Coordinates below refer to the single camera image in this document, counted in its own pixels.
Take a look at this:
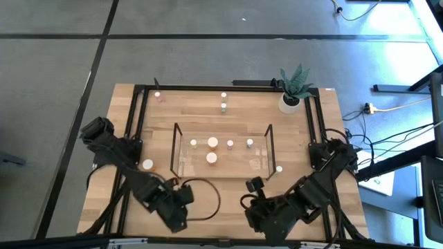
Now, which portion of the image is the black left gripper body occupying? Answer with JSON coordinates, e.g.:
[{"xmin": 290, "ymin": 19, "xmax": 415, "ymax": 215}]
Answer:
[{"xmin": 148, "ymin": 188, "xmax": 190, "ymax": 233}]

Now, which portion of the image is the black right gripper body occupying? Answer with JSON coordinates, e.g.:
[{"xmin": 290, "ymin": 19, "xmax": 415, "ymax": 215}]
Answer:
[{"xmin": 244, "ymin": 199, "xmax": 295, "ymax": 245}]

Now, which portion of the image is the snake plant in white pot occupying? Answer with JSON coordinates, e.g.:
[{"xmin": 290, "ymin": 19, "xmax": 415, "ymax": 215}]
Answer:
[{"xmin": 278, "ymin": 63, "xmax": 315, "ymax": 115}]

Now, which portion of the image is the white paper sheet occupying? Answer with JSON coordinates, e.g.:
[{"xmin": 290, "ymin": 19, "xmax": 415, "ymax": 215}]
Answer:
[{"xmin": 359, "ymin": 171, "xmax": 395, "ymax": 196}]

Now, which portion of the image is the grey desk top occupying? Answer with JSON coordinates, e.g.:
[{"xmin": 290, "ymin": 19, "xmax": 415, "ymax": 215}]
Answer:
[{"xmin": 359, "ymin": 165, "xmax": 425, "ymax": 221}]

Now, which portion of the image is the black rectangular bar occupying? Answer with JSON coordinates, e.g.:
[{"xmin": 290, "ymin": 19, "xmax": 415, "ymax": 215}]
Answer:
[{"xmin": 231, "ymin": 79, "xmax": 282, "ymax": 87}]

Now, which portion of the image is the black diagonal desk beam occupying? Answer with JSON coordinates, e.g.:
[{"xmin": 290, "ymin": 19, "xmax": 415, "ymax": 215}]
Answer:
[{"xmin": 355, "ymin": 140, "xmax": 437, "ymax": 183}]

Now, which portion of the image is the black laptop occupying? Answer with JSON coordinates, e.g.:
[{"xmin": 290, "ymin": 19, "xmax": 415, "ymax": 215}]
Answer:
[{"xmin": 420, "ymin": 155, "xmax": 443, "ymax": 245}]

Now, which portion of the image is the black desk foot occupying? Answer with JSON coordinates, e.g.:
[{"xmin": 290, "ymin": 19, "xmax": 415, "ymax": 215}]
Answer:
[{"xmin": 372, "ymin": 64, "xmax": 443, "ymax": 95}]

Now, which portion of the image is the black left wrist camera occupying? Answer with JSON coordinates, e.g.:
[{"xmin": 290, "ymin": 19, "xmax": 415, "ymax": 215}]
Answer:
[{"xmin": 176, "ymin": 185, "xmax": 195, "ymax": 205}]

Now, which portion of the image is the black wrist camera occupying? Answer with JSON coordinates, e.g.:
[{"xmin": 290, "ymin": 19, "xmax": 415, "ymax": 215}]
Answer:
[
  {"xmin": 176, "ymin": 185, "xmax": 195, "ymax": 205},
  {"xmin": 245, "ymin": 176, "xmax": 266, "ymax": 194}
]

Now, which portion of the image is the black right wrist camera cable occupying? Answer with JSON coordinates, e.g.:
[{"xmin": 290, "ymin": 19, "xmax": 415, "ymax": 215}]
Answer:
[{"xmin": 239, "ymin": 186, "xmax": 267, "ymax": 210}]

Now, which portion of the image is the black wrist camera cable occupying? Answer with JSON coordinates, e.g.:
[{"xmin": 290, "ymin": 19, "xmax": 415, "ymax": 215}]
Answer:
[
  {"xmin": 239, "ymin": 186, "xmax": 267, "ymax": 210},
  {"xmin": 179, "ymin": 177, "xmax": 222, "ymax": 221}
]

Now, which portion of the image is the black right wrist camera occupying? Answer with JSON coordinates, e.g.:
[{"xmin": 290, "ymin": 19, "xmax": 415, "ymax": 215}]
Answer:
[{"xmin": 245, "ymin": 176, "xmax": 266, "ymax": 194}]

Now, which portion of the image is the black left wrist camera cable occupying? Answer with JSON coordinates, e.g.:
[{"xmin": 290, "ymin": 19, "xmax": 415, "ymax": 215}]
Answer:
[{"xmin": 179, "ymin": 177, "xmax": 222, "ymax": 221}]

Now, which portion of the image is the wooden shelf with black frame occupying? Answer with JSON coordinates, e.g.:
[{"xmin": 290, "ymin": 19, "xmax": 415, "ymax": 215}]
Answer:
[{"xmin": 169, "ymin": 122, "xmax": 276, "ymax": 181}]

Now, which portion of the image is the black aluminium table frame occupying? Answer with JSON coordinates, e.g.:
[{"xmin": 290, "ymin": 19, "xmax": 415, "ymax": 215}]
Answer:
[{"xmin": 78, "ymin": 82, "xmax": 371, "ymax": 243}]

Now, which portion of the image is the yellow floor cable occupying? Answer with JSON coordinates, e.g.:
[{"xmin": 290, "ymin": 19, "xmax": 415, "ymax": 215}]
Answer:
[{"xmin": 330, "ymin": 0, "xmax": 383, "ymax": 21}]

